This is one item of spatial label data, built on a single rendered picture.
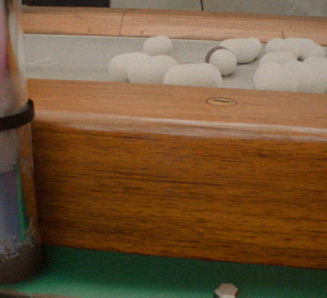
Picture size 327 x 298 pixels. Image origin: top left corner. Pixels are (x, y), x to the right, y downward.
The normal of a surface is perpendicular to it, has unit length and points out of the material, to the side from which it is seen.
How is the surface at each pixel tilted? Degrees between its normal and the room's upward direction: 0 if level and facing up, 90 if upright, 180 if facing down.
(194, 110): 0
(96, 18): 45
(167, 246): 90
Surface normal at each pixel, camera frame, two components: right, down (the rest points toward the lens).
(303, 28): -0.07, -0.42
